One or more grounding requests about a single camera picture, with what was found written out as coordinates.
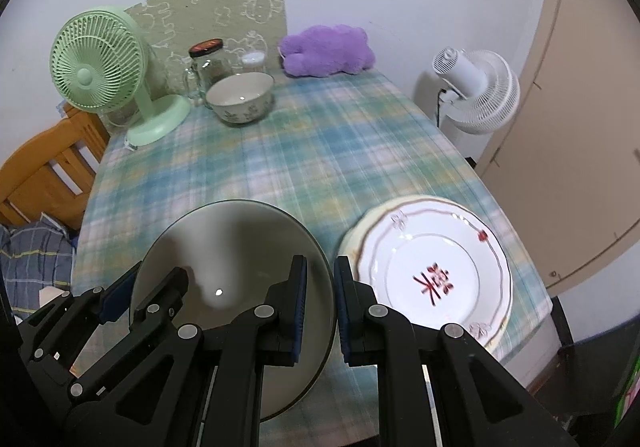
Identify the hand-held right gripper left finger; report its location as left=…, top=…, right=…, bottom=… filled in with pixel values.
left=65, top=254, right=308, bottom=447

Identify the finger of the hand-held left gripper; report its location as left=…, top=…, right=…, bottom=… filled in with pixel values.
left=17, top=262, right=142, bottom=385
left=62, top=267, right=191, bottom=410

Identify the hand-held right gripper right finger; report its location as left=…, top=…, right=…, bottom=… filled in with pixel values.
left=333, top=254, right=578, bottom=447

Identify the yellow floral white plate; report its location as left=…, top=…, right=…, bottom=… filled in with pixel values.
left=337, top=194, right=515, bottom=358

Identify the red patterned white plate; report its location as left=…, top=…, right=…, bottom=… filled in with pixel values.
left=357, top=204, right=512, bottom=343

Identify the blue plaid cloth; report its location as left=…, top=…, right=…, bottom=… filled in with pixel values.
left=0, top=220, right=81, bottom=318

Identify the wooden chair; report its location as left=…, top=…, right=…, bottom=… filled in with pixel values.
left=0, top=104, right=112, bottom=230

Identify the pastel plaid tablecloth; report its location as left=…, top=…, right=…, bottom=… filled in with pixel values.
left=70, top=70, right=555, bottom=447

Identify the clear plastic container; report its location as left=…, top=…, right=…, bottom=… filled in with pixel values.
left=102, top=102, right=141, bottom=127

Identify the green desk fan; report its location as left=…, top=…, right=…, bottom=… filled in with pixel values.
left=50, top=4, right=192, bottom=147

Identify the glass mug jar with lid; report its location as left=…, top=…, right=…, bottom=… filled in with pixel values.
left=181, top=38, right=232, bottom=103

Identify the small white lidded jar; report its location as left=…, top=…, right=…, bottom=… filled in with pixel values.
left=240, top=50, right=267, bottom=74

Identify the white standing fan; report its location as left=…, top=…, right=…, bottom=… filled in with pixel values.
left=431, top=47, right=521, bottom=135

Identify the purple plush toy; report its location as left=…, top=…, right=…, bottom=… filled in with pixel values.
left=278, top=24, right=376, bottom=78

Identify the beige door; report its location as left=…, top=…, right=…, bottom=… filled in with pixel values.
left=472, top=0, right=640, bottom=298

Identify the green cartoon printed wall sheet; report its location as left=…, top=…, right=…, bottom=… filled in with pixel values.
left=122, top=0, right=287, bottom=100

